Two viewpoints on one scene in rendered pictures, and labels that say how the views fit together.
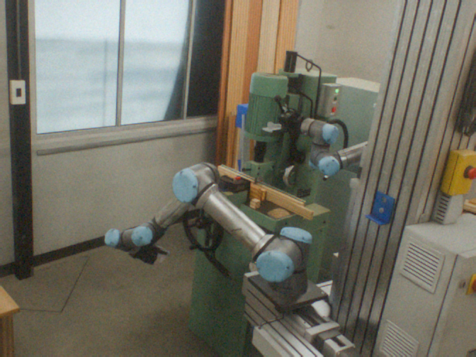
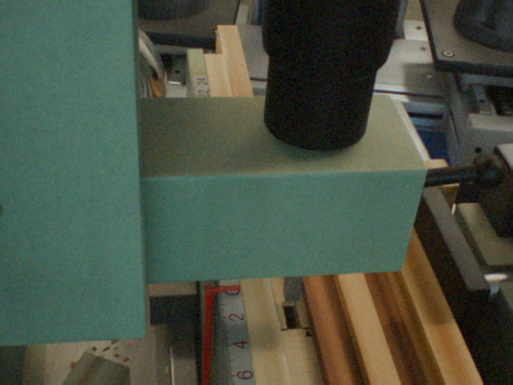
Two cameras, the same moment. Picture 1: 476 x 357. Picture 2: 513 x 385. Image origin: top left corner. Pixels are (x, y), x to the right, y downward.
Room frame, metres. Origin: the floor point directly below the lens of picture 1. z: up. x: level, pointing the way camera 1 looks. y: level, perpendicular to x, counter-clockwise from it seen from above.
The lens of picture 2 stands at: (2.65, 0.07, 1.28)
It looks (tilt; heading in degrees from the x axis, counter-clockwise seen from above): 39 degrees down; 216
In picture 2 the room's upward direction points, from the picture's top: 5 degrees clockwise
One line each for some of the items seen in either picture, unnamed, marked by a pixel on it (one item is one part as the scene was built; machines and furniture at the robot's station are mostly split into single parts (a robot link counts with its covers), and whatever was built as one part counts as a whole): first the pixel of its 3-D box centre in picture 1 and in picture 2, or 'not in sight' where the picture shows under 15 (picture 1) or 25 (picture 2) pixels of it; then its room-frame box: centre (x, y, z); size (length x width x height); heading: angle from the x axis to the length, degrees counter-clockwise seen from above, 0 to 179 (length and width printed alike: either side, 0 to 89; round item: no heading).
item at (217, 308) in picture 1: (256, 277); not in sight; (2.47, -0.17, 0.36); 0.58 x 0.45 x 0.71; 137
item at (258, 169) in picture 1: (260, 168); (267, 194); (2.39, -0.11, 1.03); 0.14 x 0.07 x 0.09; 137
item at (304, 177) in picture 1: (303, 175); not in sight; (2.41, -0.33, 1.02); 0.09 x 0.07 x 0.12; 47
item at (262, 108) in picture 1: (265, 107); not in sight; (2.38, -0.09, 1.35); 0.18 x 0.18 x 0.31
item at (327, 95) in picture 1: (329, 100); not in sight; (2.51, -0.41, 1.40); 0.10 x 0.06 x 0.16; 137
